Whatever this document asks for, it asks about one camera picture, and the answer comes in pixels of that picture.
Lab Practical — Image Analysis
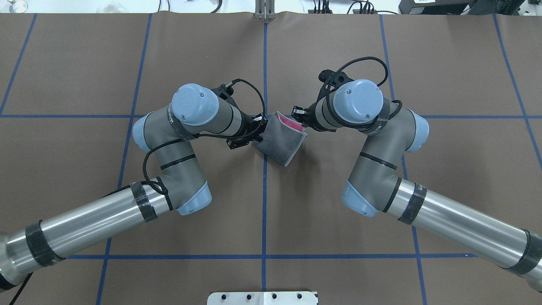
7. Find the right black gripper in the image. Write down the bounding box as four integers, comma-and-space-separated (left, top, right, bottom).
291, 104, 317, 130

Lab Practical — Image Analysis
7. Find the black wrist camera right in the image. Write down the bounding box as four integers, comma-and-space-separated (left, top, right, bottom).
318, 69, 354, 91

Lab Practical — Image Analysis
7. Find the aluminium frame post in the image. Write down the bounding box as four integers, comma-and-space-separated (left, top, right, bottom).
254, 0, 276, 21

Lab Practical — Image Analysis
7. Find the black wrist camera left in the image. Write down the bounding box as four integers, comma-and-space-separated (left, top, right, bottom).
211, 81, 235, 105

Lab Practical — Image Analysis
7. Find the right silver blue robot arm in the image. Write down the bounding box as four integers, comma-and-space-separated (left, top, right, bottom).
291, 56, 542, 293

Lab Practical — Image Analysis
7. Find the black box on desk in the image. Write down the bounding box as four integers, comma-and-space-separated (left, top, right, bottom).
398, 0, 473, 15

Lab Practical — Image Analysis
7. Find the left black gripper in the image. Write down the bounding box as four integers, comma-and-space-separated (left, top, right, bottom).
227, 116, 268, 149

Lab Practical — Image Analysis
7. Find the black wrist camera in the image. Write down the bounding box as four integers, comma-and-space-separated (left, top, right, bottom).
318, 69, 354, 91
211, 81, 235, 105

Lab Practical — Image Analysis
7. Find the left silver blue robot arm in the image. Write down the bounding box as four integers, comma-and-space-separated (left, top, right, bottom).
1, 80, 267, 292

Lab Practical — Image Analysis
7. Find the pink and grey towel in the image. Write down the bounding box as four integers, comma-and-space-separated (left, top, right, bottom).
252, 111, 307, 167

